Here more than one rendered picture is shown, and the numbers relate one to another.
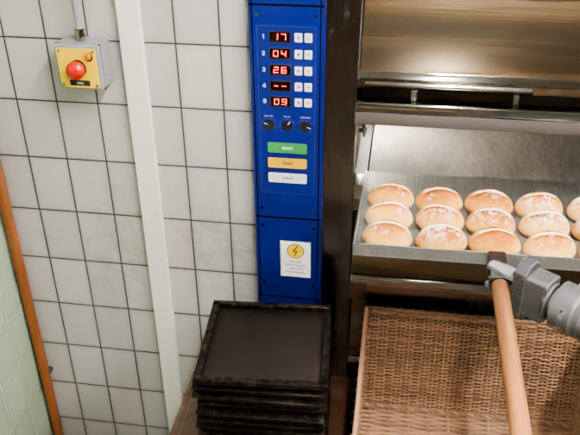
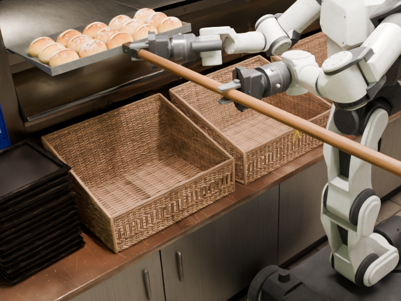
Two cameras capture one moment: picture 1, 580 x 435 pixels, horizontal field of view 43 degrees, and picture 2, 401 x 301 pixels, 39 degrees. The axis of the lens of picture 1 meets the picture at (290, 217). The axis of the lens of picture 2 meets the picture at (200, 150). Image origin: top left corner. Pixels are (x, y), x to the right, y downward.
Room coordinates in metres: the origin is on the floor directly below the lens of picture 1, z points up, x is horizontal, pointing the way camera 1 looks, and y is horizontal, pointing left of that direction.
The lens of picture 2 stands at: (-0.23, 0.77, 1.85)
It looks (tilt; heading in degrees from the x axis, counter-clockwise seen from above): 30 degrees down; 313
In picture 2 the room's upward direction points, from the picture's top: 3 degrees counter-clockwise
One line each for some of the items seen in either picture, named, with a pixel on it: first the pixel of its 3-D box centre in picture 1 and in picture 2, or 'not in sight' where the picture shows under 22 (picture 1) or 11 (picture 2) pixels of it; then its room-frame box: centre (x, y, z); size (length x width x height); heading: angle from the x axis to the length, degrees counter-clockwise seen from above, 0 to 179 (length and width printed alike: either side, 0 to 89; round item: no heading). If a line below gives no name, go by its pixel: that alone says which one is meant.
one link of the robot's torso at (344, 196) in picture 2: not in sight; (353, 163); (0.54, -0.81, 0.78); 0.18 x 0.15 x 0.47; 171
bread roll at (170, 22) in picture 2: not in sight; (169, 24); (1.19, -0.61, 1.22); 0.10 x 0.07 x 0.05; 84
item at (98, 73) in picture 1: (84, 62); not in sight; (1.58, 0.45, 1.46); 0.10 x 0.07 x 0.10; 81
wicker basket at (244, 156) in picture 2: not in sight; (252, 113); (1.13, -1.01, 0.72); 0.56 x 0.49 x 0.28; 82
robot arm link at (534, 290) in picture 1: (549, 299); (167, 49); (1.05, -0.46, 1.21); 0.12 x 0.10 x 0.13; 46
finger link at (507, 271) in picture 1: (505, 268); (139, 44); (1.11, -0.39, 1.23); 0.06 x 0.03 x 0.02; 46
